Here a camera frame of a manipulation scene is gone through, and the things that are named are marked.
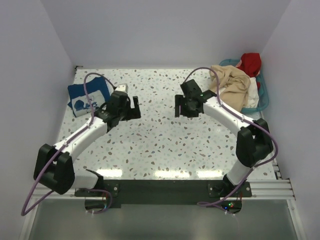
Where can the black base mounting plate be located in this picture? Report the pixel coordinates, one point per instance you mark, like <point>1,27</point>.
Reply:
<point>116,193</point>

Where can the blue printed t shirt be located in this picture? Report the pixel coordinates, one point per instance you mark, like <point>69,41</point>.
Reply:
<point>98,93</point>

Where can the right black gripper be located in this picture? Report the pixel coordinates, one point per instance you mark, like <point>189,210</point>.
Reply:
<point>179,99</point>

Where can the aluminium frame rail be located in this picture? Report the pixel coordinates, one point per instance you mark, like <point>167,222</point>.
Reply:
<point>260,188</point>

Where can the beige t shirt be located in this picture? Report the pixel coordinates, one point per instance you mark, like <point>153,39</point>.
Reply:
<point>233,86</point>

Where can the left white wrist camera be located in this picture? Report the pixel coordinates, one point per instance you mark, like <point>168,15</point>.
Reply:
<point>122,88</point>

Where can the red t shirt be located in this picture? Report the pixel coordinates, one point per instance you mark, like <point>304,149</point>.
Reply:
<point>250,63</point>

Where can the teal laundry basket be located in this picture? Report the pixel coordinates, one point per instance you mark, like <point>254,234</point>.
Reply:
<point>262,90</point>

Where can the white t shirt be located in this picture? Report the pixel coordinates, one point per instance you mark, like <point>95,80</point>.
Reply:
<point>253,95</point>

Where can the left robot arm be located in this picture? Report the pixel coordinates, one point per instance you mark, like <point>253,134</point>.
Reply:
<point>55,163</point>

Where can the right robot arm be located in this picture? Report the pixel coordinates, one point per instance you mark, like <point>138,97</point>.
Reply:
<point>253,141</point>

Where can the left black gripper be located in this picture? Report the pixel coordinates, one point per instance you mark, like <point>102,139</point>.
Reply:
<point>132,113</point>

